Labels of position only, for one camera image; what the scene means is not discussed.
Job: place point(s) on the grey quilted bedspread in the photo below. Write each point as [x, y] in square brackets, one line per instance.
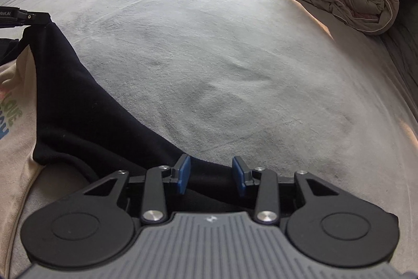
[403, 47]

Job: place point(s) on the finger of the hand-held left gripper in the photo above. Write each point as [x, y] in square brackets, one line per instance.
[29, 17]

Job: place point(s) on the grey bed sheet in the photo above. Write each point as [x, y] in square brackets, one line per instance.
[212, 53]

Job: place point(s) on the cream sweatshirt with black sleeves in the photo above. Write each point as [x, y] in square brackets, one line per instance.
[81, 109]

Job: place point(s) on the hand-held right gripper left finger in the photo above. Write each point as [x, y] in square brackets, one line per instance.
[184, 174]

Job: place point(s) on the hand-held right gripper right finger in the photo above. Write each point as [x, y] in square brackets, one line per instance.
[238, 177]

